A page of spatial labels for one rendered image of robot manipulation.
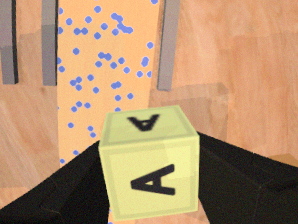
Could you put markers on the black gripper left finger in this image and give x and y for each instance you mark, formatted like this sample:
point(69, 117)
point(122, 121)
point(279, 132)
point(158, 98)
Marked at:
point(76, 194)

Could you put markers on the orange strip with blue dots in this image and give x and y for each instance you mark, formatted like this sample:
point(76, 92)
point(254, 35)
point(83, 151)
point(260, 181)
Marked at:
point(105, 50)

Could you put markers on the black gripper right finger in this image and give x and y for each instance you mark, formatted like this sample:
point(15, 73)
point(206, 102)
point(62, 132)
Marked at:
point(236, 186)

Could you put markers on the pale yellow cube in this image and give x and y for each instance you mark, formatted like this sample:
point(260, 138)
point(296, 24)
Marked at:
point(151, 162)

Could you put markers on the orange-brown cube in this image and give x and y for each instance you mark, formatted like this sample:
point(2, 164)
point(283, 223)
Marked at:
point(285, 158)

